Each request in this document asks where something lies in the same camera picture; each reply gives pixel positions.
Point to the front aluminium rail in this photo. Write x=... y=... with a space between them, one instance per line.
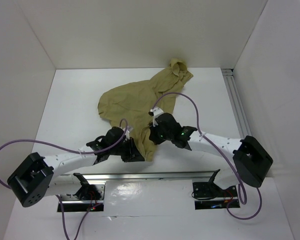
x=149 y=176

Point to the olive yellow jacket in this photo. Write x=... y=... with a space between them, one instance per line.
x=133 y=101

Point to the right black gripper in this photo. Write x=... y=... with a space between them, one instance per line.
x=153 y=136

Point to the right side aluminium rail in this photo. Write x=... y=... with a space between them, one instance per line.
x=236 y=103

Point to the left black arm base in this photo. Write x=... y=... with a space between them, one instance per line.
x=87 y=191

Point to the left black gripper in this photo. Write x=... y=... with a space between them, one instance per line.
x=133 y=154

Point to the aluminium rail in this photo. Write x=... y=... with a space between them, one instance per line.
x=149 y=176
x=236 y=103

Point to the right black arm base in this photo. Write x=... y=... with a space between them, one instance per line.
x=205 y=191

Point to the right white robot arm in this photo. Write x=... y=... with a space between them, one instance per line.
x=248 y=161

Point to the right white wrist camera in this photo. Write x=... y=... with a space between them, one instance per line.
x=155 y=113

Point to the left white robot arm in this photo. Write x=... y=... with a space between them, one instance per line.
x=41 y=176

